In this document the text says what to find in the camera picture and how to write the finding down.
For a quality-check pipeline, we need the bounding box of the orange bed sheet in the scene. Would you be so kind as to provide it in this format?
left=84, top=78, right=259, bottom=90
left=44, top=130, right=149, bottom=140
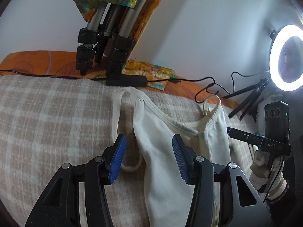
left=0, top=50, right=238, bottom=109

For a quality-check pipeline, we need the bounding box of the silver folded tripod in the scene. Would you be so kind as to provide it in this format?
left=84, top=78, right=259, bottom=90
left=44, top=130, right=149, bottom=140
left=76, top=0, right=149, bottom=87

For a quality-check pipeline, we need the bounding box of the grey gloved right hand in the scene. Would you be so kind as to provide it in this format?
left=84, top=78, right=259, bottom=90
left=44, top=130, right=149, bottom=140
left=249, top=150, right=287, bottom=200

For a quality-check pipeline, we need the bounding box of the pink plaid bed blanket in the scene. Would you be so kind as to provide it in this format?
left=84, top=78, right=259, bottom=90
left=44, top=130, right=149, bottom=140
left=0, top=75, right=271, bottom=227

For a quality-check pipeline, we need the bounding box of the black power cable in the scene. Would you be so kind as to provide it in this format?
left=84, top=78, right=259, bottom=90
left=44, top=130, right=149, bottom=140
left=0, top=69, right=271, bottom=104

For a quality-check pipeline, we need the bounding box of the white camisole top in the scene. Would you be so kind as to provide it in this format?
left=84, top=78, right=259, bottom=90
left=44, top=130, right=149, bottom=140
left=111, top=87, right=231, bottom=226

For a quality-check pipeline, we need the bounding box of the small black tripod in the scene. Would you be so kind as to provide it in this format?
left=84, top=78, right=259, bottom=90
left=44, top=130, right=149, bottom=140
left=223, top=79, right=271, bottom=120

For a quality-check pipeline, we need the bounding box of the white ring light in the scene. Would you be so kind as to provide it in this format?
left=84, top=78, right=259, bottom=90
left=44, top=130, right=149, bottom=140
left=269, top=25, right=302, bottom=92

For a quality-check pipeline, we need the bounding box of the right forearm dark sleeve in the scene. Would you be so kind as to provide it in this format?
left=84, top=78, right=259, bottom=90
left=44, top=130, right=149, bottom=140
left=266, top=180, right=302, bottom=226

